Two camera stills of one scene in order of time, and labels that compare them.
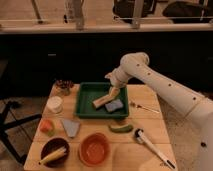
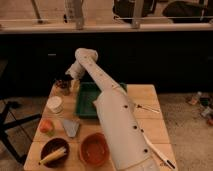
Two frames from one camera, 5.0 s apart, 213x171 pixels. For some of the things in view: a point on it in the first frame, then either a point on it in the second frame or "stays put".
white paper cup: (55, 104) stays put
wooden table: (98, 127) stays put
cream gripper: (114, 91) → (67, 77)
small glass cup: (64, 90) stays put
